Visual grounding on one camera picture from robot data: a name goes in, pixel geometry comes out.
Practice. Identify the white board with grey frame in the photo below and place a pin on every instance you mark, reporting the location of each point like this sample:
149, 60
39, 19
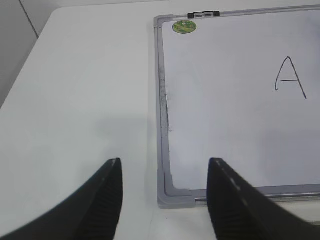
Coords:
243, 87

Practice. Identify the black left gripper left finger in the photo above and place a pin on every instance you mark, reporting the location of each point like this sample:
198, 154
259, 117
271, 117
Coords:
90, 213

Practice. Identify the round green magnet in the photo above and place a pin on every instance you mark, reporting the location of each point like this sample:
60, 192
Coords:
184, 27

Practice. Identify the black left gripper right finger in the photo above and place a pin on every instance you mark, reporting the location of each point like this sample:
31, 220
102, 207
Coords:
238, 211

